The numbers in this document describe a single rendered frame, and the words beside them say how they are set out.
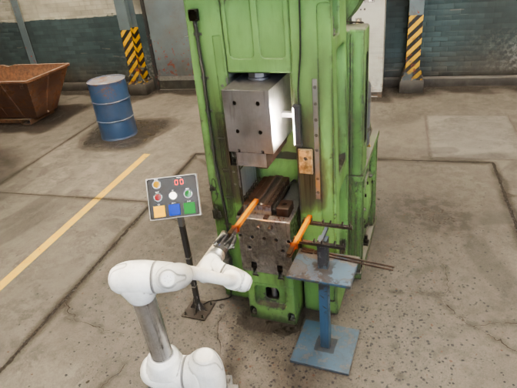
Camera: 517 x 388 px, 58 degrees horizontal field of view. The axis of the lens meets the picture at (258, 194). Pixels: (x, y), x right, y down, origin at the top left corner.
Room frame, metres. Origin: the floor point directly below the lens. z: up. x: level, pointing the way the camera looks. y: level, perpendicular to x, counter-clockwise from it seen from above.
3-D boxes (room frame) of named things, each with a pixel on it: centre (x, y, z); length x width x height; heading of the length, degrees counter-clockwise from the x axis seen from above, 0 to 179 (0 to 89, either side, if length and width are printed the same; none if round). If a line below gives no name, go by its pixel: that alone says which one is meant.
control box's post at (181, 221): (2.80, 0.56, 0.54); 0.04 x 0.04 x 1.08; 67
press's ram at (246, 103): (2.84, -0.10, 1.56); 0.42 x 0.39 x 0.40; 157
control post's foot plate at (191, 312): (2.81, 0.57, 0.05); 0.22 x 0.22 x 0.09; 67
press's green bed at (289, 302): (2.84, -0.12, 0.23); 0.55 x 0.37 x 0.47; 157
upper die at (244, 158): (2.85, -0.06, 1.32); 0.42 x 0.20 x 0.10; 157
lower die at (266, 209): (2.85, -0.06, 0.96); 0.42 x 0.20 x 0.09; 157
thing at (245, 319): (2.62, 0.04, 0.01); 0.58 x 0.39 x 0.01; 67
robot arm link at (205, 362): (1.54, 0.34, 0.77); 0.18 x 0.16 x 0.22; 81
